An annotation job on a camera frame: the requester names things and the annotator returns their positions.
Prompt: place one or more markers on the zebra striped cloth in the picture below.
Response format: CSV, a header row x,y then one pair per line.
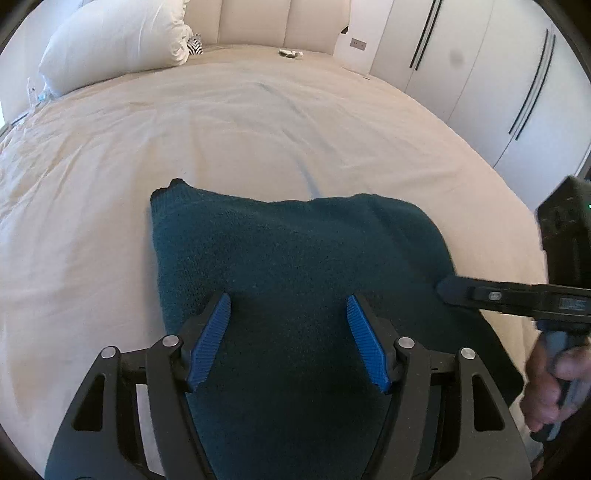
x,y
195,45

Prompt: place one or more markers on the beige padded headboard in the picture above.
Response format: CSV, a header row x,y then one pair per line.
x,y
277,23

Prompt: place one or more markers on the person's right hand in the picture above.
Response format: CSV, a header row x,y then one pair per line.
x,y
540,392

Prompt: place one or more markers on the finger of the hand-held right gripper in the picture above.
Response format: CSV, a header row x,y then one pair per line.
x,y
461,291

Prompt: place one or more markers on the beige bed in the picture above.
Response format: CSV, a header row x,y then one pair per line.
x,y
184,115

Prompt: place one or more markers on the white wardrobe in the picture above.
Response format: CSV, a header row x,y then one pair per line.
x,y
485,55

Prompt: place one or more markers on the small clear object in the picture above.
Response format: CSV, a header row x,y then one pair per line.
x,y
34,92

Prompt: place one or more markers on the white pillow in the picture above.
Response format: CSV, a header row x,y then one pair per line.
x,y
106,41

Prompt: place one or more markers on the wall socket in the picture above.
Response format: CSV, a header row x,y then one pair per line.
x,y
358,44

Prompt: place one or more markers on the small white object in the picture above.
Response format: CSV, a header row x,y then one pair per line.
x,y
290,52

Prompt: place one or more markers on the teal knit sweater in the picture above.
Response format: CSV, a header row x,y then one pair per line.
x,y
286,258

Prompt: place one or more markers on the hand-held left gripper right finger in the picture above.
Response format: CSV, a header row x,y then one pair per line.
x,y
367,346

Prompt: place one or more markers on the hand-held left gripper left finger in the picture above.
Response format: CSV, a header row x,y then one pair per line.
x,y
212,341

